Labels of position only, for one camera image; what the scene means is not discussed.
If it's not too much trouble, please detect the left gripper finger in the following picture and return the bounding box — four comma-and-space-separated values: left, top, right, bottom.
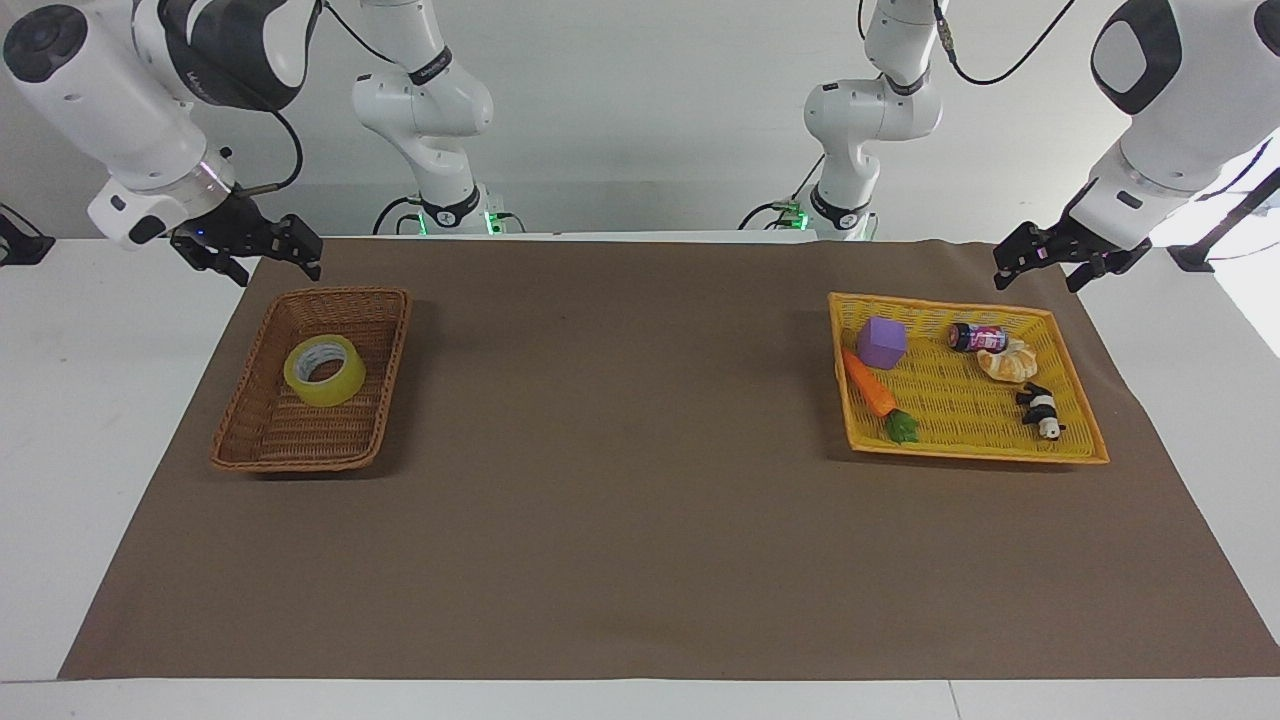
1064, 243, 1154, 295
992, 221, 1053, 293

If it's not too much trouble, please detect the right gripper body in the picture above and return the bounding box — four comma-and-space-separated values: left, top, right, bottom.
169, 192, 283, 267

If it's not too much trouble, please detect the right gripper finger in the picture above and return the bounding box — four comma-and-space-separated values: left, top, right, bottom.
190, 249, 252, 289
262, 213, 324, 283

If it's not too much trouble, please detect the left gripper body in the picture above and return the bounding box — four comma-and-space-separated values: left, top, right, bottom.
1045, 183, 1133, 267

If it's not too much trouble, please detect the yellow tape roll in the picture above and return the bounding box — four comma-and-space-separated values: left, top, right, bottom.
283, 334, 368, 408

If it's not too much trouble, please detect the yellow plastic basket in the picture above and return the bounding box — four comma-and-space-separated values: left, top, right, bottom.
827, 291, 1111, 466

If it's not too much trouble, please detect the brown wicker basket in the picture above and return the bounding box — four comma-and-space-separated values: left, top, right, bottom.
209, 286, 413, 474

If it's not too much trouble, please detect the small dark jar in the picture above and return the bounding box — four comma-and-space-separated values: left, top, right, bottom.
948, 322, 1008, 354

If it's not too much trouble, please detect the toy croissant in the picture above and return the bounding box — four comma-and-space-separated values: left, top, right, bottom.
976, 338, 1040, 383

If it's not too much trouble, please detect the black stand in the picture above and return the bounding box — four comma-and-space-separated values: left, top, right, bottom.
0, 204, 57, 268
1167, 166, 1280, 274

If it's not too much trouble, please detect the toy panda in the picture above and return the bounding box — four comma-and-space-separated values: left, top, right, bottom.
1015, 383, 1067, 442

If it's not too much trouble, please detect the purple cube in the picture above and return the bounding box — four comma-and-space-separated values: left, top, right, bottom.
856, 316, 909, 371

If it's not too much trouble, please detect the toy carrot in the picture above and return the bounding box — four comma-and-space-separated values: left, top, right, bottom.
841, 347, 920, 445

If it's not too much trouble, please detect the black cable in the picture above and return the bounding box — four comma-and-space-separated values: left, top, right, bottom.
739, 152, 827, 232
236, 108, 305, 197
318, 0, 403, 65
932, 0, 1079, 87
372, 194, 423, 238

